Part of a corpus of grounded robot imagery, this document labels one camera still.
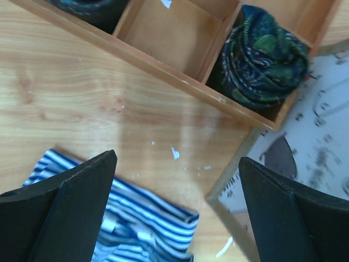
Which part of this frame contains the burlap canvas tote bag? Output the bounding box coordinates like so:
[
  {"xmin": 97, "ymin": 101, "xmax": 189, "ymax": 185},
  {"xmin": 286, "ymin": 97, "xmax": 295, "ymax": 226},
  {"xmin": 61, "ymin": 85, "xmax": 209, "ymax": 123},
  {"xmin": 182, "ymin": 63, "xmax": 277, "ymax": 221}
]
[{"xmin": 207, "ymin": 40, "xmax": 348, "ymax": 261}]

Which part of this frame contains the wooden compartment tray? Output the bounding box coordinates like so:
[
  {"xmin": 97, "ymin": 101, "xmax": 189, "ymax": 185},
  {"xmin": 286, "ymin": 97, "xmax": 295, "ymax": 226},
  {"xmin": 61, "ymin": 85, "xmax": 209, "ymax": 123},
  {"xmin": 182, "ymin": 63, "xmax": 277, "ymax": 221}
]
[{"xmin": 17, "ymin": 1, "xmax": 348, "ymax": 130}]

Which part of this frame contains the rolled dark sock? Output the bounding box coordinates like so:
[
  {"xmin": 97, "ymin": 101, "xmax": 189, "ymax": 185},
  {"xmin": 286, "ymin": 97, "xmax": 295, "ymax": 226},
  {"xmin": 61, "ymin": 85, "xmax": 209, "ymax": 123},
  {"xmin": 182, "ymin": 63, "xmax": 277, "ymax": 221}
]
[
  {"xmin": 207, "ymin": 5, "xmax": 309, "ymax": 111},
  {"xmin": 47, "ymin": 0, "xmax": 129, "ymax": 34}
]

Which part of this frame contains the rolled dark sock front right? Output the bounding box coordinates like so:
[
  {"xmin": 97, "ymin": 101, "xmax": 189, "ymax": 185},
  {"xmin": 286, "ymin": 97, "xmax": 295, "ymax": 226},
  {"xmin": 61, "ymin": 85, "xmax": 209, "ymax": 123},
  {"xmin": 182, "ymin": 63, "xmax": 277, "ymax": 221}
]
[{"xmin": 207, "ymin": 5, "xmax": 309, "ymax": 111}]

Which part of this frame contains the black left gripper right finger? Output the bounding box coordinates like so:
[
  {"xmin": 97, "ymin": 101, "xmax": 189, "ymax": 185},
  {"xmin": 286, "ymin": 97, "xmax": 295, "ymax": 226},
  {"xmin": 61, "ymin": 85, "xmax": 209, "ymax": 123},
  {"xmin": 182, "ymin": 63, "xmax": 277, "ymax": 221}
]
[{"xmin": 238, "ymin": 157, "xmax": 348, "ymax": 261}]

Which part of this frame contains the rolled dark sock front middle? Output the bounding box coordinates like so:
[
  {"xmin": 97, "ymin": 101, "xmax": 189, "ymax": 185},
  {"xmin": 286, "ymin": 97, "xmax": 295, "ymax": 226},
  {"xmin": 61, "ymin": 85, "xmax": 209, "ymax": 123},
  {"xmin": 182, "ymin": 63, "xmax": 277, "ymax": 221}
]
[{"xmin": 47, "ymin": 0, "xmax": 129, "ymax": 34}]

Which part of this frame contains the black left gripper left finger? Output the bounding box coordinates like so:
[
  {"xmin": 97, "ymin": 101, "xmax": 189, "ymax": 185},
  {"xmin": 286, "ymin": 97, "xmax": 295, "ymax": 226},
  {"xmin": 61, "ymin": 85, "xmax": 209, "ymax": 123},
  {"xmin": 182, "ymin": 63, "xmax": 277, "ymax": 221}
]
[{"xmin": 1, "ymin": 150, "xmax": 117, "ymax": 261}]

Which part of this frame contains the blue white striped cloth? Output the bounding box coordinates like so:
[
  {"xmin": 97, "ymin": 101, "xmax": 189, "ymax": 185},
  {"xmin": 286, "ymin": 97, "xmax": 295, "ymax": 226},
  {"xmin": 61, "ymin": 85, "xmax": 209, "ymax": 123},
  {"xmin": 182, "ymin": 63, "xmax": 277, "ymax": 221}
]
[{"xmin": 22, "ymin": 148, "xmax": 200, "ymax": 262}]

